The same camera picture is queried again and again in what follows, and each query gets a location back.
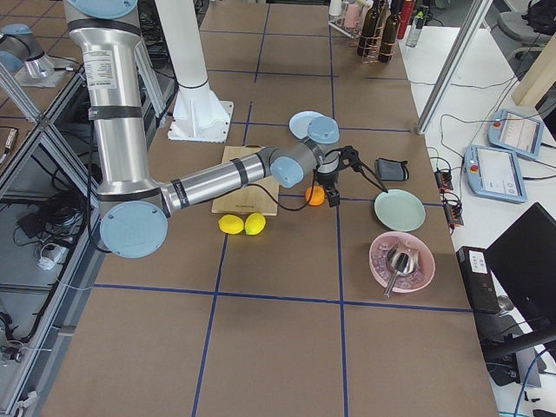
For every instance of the black computer box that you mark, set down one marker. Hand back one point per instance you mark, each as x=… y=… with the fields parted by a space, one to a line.
x=478 y=280

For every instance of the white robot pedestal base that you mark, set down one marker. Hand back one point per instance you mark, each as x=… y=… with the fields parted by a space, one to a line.
x=198 y=114

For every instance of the upper teach pendant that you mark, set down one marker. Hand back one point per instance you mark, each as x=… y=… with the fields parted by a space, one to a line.
x=519 y=133

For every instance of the metal scoop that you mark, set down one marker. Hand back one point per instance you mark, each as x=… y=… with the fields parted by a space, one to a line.
x=402 y=260

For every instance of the lower teach pendant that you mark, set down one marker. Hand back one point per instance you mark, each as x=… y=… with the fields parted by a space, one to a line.
x=494 y=173

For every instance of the black computer monitor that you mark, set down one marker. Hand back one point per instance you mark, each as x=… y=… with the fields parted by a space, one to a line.
x=523 y=261

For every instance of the lower yellow lemon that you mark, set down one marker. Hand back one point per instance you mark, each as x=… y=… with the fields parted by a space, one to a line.
x=231 y=224

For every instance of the teach pendant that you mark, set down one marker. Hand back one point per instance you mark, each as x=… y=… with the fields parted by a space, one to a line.
x=519 y=133
x=494 y=173

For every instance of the copper wire bottle rack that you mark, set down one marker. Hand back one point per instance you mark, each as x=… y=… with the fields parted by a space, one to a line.
x=376 y=40

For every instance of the orange fruit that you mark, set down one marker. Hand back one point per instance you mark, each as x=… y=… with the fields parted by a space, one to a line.
x=315 y=195

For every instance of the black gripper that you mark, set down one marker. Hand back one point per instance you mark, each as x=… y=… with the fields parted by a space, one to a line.
x=327 y=179

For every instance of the dark wine bottle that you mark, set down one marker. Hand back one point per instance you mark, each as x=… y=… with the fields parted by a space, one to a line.
x=389 y=32
x=369 y=26

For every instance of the red water bottle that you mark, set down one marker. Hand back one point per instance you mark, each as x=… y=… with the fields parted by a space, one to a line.
x=405 y=16

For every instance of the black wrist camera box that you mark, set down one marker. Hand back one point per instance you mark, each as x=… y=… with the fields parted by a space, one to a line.
x=349 y=158

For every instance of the light green plate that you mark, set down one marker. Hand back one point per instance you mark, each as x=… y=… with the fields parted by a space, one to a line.
x=399 y=210

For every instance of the pink cup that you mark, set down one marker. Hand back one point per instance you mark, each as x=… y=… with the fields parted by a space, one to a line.
x=352 y=16

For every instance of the upper yellow lemon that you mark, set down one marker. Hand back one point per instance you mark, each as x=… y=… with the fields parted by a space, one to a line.
x=255 y=224

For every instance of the aluminium frame post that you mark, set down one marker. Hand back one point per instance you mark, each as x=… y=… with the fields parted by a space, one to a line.
x=462 y=42

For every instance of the folded grey cloth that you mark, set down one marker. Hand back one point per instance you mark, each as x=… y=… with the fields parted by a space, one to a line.
x=391 y=170

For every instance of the dark wine bottle lower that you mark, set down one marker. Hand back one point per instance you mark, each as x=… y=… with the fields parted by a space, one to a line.
x=389 y=32

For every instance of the pink bowl with ice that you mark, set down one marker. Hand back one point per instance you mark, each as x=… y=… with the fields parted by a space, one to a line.
x=418 y=280

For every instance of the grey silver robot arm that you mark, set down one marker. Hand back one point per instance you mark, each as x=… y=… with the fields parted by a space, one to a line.
x=135 y=208

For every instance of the clear water bottle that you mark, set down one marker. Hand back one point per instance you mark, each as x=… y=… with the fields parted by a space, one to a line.
x=416 y=29

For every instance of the light blue plate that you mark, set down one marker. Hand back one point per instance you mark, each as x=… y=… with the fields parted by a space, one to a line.
x=299 y=122

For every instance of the yellow lemon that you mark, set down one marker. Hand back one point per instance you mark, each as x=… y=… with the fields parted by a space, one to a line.
x=255 y=224
x=231 y=224

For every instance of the second grey robot arm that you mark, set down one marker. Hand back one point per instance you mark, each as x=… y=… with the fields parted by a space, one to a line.
x=25 y=59

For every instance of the dark wine bottle upper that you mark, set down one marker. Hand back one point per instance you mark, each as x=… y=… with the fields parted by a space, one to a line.
x=369 y=26

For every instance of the bamboo cutting board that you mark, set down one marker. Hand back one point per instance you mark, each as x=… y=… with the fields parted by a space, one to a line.
x=244 y=201

